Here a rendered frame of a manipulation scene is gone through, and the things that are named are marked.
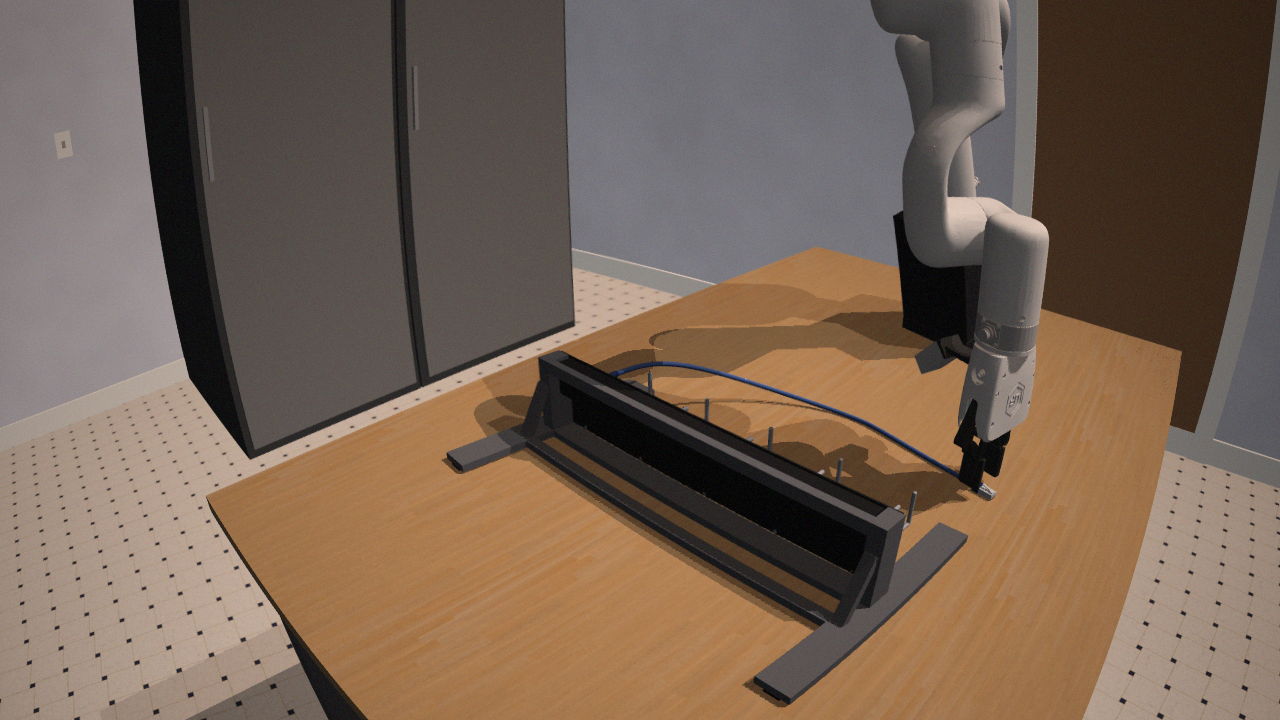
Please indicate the blue patch cord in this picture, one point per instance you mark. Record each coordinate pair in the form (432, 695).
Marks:
(822, 406)

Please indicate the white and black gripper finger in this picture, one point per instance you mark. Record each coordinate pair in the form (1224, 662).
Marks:
(994, 454)
(973, 463)

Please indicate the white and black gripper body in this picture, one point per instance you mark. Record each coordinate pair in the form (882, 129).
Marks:
(1001, 382)

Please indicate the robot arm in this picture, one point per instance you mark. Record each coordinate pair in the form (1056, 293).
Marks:
(963, 40)

